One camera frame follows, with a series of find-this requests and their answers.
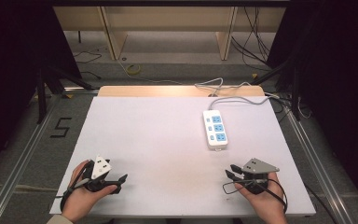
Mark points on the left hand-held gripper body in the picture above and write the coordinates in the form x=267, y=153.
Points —
x=100, y=167

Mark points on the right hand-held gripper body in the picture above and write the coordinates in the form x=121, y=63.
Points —
x=257, y=168

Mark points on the person's right hand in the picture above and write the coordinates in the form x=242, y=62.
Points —
x=262, y=202

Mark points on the person's left hand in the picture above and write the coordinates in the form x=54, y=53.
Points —
x=81, y=199

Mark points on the white power strip blue sockets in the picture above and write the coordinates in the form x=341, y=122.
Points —
x=215, y=129

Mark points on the beige sleeve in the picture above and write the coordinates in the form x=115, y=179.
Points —
x=59, y=219

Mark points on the yellow tape roll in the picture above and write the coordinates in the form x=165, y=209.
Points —
x=134, y=69

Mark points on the dark curtain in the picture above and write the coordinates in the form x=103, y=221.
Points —
x=338, y=77
x=12, y=62

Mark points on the light wooden desk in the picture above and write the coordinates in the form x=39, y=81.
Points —
x=167, y=18

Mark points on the aluminium floor rail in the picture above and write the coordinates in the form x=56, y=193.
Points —
x=15, y=174
x=320, y=168

